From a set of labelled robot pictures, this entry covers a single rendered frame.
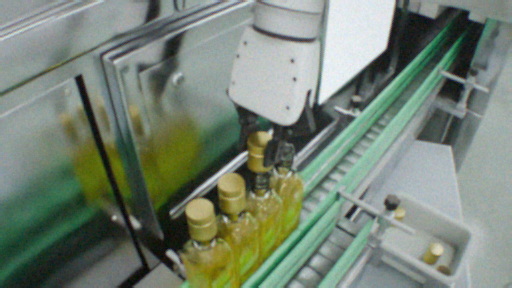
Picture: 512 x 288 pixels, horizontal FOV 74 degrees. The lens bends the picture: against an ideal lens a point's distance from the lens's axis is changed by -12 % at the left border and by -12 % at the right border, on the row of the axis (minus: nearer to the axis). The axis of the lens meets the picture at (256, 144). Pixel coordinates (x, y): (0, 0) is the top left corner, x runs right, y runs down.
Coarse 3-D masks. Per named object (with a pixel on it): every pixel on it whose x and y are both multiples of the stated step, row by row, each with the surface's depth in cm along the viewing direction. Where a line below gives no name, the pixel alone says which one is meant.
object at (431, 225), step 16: (400, 192) 90; (416, 208) 88; (432, 208) 86; (416, 224) 90; (432, 224) 87; (448, 224) 84; (464, 224) 82; (384, 240) 88; (400, 240) 87; (416, 240) 87; (432, 240) 87; (448, 240) 85; (464, 240) 82; (400, 256) 77; (416, 256) 84; (448, 256) 83; (464, 256) 75; (432, 272) 73
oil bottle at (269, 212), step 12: (276, 192) 57; (252, 204) 56; (264, 204) 55; (276, 204) 57; (264, 216) 55; (276, 216) 58; (264, 228) 57; (276, 228) 61; (264, 240) 59; (276, 240) 63; (264, 252) 61
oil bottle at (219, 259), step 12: (192, 240) 50; (216, 240) 50; (192, 252) 49; (204, 252) 49; (216, 252) 49; (228, 252) 51; (192, 264) 50; (204, 264) 49; (216, 264) 50; (228, 264) 52; (192, 276) 53; (204, 276) 49; (216, 276) 51; (228, 276) 54
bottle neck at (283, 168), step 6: (288, 144) 57; (288, 150) 58; (294, 150) 57; (282, 156) 56; (288, 156) 56; (282, 162) 57; (288, 162) 57; (276, 168) 58; (282, 168) 58; (288, 168) 58; (276, 174) 59; (282, 174) 58; (288, 174) 59
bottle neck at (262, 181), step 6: (252, 174) 53; (258, 174) 53; (264, 174) 53; (270, 174) 54; (252, 180) 54; (258, 180) 53; (264, 180) 53; (270, 180) 55; (252, 186) 54; (258, 186) 54; (264, 186) 54; (252, 192) 55; (258, 192) 55; (264, 192) 55; (258, 198) 55; (264, 198) 56
